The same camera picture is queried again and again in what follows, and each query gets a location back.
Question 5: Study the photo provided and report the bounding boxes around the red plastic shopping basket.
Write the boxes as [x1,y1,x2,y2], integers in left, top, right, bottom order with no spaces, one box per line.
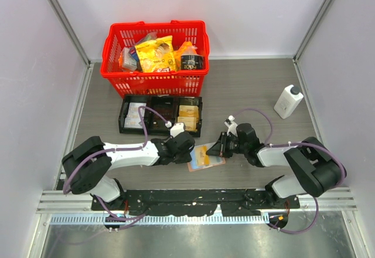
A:
[100,20,210,97]

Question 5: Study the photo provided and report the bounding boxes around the aluminium frame rail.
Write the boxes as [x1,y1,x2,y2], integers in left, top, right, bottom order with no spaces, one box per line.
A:
[36,187,357,214]

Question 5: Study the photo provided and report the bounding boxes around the right aluminium corner post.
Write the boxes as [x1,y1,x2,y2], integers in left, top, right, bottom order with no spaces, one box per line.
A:
[292,0,349,64]

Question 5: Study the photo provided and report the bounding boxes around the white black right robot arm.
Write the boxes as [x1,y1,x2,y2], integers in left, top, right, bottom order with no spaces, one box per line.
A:
[206,123,347,208]

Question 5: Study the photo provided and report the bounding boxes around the black round can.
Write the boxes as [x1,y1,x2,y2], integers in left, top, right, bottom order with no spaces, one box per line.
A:
[180,54,204,70]

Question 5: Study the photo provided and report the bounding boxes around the pink leather card holder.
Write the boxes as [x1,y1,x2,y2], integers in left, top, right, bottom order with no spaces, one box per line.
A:
[187,142,226,172]

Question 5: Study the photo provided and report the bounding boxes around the black three-compartment card tray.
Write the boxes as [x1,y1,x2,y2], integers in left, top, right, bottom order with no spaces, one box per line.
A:
[118,94,203,137]

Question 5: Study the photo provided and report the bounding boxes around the dark brown cards in tray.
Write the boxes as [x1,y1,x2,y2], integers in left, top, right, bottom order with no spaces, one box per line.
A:
[151,97,174,130]

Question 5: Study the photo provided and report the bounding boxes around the aluminium corner post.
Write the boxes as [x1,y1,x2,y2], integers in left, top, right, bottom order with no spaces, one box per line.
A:
[34,0,91,65]
[292,0,349,64]

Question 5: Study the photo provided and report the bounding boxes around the yellow chips bag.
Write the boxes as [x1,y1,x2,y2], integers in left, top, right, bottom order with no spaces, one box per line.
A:
[135,35,177,73]

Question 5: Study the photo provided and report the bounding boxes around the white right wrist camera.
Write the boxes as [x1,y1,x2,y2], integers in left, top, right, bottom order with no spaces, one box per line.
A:
[224,115,238,137]

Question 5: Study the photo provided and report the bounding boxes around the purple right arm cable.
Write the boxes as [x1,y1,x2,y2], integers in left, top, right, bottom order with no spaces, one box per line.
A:
[233,107,348,235]

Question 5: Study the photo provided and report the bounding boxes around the white cards in tray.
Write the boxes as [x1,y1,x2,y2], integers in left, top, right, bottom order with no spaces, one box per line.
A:
[124,102,146,129]

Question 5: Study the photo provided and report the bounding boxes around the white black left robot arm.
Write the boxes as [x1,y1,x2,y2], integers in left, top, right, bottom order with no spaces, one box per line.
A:
[62,132,195,210]

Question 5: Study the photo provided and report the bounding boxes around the white bottle with black cap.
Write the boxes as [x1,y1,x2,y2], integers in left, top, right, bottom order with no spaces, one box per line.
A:
[274,84,304,119]

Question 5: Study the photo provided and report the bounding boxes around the orange snack bag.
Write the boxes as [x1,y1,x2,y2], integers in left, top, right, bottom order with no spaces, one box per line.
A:
[173,41,197,67]

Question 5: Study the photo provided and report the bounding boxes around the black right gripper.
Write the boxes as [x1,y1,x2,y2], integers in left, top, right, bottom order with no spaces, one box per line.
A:
[207,131,248,158]

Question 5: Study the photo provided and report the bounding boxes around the gold cards in tray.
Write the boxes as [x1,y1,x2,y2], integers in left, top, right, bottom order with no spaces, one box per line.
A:
[177,105,199,132]

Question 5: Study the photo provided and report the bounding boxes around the left aluminium corner post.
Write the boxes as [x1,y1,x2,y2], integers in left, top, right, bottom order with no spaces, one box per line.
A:
[34,0,91,65]

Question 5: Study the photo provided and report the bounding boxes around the grey small box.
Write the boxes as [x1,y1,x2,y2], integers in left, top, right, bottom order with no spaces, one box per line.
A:
[118,47,138,72]

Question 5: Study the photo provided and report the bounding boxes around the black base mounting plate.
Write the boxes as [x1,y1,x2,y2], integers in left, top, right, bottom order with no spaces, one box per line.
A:
[91,189,300,217]

